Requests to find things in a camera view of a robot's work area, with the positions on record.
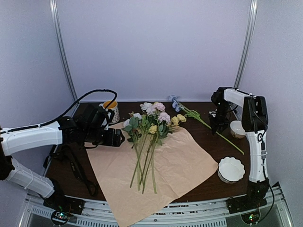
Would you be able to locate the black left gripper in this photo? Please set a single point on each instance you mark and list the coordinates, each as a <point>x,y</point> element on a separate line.
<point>113,140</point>

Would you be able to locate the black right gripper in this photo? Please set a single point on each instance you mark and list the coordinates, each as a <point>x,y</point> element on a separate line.
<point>215,124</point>

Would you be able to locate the white pink flower stem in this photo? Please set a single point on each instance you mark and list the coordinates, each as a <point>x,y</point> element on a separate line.
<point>132,127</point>

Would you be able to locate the peach flower stem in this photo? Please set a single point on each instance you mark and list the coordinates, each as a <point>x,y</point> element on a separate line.
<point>144,147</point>

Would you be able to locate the pale yellow flower stem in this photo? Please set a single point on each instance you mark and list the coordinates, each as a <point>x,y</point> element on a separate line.
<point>175,122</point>

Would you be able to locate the pink rose flower stem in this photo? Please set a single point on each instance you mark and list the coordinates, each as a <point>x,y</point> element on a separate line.
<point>163,116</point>

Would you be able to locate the blue flower stem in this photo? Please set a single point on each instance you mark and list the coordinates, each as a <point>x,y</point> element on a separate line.
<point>196,115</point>

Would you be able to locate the wrapping paper sheet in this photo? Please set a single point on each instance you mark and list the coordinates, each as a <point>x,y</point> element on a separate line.
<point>180,166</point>

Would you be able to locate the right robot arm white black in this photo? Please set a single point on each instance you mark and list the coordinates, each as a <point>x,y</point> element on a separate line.
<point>254,121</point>

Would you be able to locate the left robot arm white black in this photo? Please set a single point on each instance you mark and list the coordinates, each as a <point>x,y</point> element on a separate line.
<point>90,127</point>

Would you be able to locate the small white bowl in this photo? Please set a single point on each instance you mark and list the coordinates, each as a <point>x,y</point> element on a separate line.
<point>237,130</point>

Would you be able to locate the patterned mug yellow inside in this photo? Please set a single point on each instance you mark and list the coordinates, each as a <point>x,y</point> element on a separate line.
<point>113,107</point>

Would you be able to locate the scalloped white bowl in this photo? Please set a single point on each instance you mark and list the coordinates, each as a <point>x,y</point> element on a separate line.
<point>230,170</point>

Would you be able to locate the right aluminium frame post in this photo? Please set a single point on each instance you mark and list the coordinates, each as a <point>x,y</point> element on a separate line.
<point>247,42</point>

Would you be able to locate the aluminium frame post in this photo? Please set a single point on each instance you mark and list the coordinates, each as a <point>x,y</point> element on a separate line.
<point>247,42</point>
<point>63,56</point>

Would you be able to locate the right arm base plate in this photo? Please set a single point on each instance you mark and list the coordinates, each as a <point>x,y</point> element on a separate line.
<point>242,204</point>

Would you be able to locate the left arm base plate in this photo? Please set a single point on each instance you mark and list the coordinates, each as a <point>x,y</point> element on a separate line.
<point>65,204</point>

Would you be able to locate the left aluminium frame post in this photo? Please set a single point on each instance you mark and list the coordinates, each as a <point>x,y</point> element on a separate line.
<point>63,56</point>

